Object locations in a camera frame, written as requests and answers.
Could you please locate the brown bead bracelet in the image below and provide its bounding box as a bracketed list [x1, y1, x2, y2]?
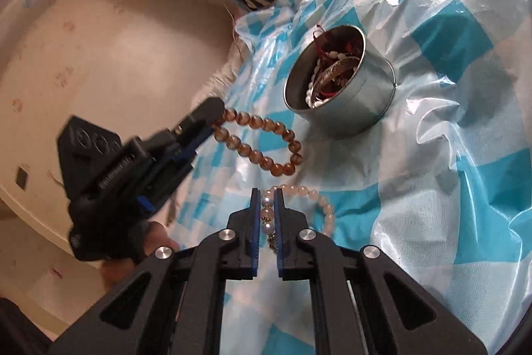
[211, 107, 305, 178]

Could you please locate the pink bead bracelet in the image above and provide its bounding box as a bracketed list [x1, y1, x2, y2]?
[259, 184, 337, 252]

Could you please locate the white bead bracelet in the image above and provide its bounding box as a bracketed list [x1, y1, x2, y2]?
[305, 49, 354, 109]

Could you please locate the person's left hand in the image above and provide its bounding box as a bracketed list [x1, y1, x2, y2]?
[100, 222, 180, 291]

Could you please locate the silver round metal tin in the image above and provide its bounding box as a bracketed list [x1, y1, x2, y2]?
[284, 25, 397, 138]

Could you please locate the blue checkered plastic sheet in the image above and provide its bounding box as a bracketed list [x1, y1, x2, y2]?
[166, 0, 532, 355]

